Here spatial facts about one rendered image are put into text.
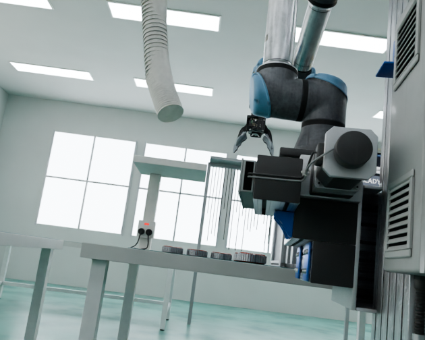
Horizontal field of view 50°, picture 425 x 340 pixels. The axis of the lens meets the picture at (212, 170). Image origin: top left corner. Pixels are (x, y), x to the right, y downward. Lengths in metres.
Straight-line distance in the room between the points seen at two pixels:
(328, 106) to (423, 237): 0.63
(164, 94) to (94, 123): 6.09
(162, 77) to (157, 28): 0.36
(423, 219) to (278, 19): 0.83
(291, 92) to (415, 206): 0.60
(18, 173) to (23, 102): 1.35
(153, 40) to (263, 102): 1.84
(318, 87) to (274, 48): 0.17
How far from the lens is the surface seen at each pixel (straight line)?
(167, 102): 2.69
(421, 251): 0.67
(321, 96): 1.23
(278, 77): 1.23
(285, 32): 1.33
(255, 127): 1.71
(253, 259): 1.74
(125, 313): 2.51
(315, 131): 1.20
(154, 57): 2.91
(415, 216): 0.70
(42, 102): 9.16
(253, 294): 8.29
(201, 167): 2.25
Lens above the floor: 0.74
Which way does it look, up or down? 11 degrees up
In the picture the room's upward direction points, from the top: 7 degrees clockwise
